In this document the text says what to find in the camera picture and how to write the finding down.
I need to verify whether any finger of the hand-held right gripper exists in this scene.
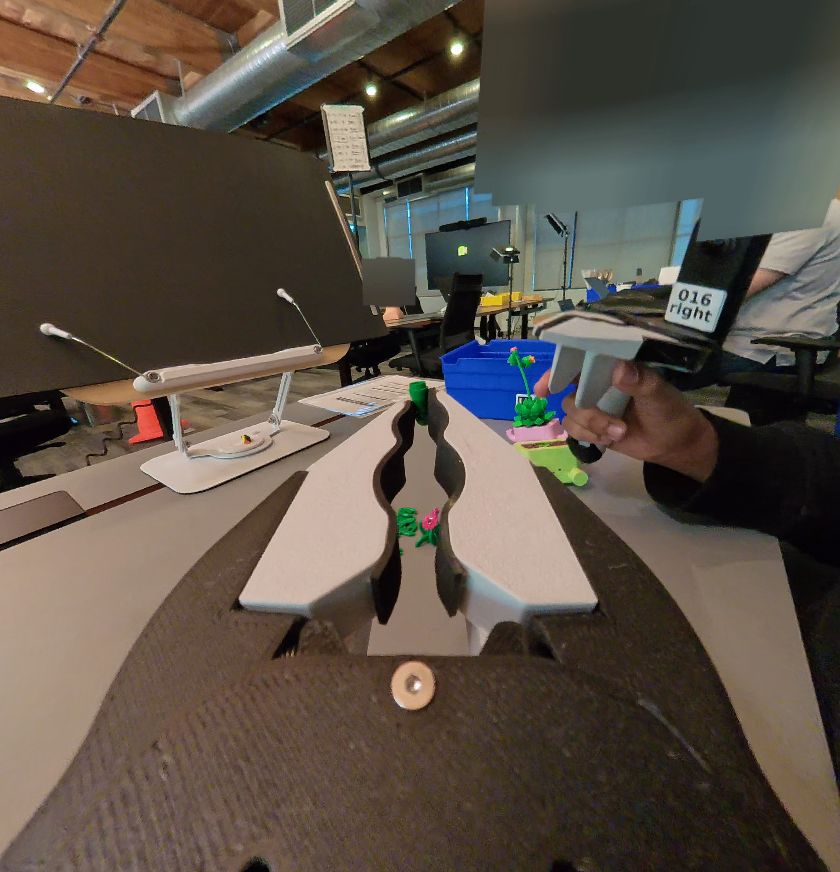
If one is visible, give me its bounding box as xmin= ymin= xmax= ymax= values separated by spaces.
xmin=533 ymin=317 xmax=647 ymax=361

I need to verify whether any studio light on tripod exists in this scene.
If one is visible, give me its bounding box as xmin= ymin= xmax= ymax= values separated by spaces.
xmin=489 ymin=245 xmax=523 ymax=328

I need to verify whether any printed paper sheet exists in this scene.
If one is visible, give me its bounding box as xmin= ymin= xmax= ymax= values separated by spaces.
xmin=298 ymin=373 xmax=448 ymax=418

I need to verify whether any large black monitor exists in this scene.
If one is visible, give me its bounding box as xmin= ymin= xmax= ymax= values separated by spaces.
xmin=424 ymin=219 xmax=512 ymax=290

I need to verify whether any white printed chart on pole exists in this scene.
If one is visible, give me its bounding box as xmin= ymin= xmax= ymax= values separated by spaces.
xmin=321 ymin=104 xmax=373 ymax=229

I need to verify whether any wooden office desk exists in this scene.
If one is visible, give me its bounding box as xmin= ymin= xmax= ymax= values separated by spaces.
xmin=386 ymin=296 xmax=553 ymax=342

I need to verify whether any pink brick planter with succulent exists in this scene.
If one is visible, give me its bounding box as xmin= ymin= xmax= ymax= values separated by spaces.
xmin=505 ymin=346 xmax=569 ymax=442

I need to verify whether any black office chair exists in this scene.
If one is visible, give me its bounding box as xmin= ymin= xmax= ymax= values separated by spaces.
xmin=409 ymin=272 xmax=485 ymax=379
xmin=723 ymin=334 xmax=840 ymax=416

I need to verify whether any white book stand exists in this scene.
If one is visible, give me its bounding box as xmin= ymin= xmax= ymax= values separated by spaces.
xmin=40 ymin=287 xmax=353 ymax=495

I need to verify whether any orange traffic cone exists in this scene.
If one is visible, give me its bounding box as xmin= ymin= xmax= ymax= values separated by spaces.
xmin=129 ymin=398 xmax=189 ymax=445

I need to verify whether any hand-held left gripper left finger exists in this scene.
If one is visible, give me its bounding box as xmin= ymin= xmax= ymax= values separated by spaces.
xmin=238 ymin=401 xmax=417 ymax=649

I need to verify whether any silver ventilation duct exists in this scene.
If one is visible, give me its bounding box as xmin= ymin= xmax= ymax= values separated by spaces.
xmin=130 ymin=0 xmax=462 ymax=134

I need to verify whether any lime green brick planter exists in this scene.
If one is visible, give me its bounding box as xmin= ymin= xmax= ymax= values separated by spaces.
xmin=514 ymin=439 xmax=590 ymax=486

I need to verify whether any person's right forearm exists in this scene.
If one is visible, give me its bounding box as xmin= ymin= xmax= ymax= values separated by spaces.
xmin=643 ymin=409 xmax=840 ymax=566

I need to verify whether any panel light on stand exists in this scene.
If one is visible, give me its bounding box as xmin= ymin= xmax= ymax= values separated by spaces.
xmin=544 ymin=213 xmax=576 ymax=301

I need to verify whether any black board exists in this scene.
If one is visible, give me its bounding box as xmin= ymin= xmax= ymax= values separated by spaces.
xmin=0 ymin=92 xmax=390 ymax=403

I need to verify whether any blue plastic bin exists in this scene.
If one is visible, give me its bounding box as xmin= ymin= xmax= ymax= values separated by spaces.
xmin=440 ymin=338 xmax=571 ymax=423

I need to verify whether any person's right hand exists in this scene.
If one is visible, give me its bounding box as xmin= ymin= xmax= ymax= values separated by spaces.
xmin=533 ymin=359 xmax=717 ymax=481

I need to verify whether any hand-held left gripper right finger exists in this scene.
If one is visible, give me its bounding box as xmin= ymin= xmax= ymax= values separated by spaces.
xmin=432 ymin=390 xmax=601 ymax=647

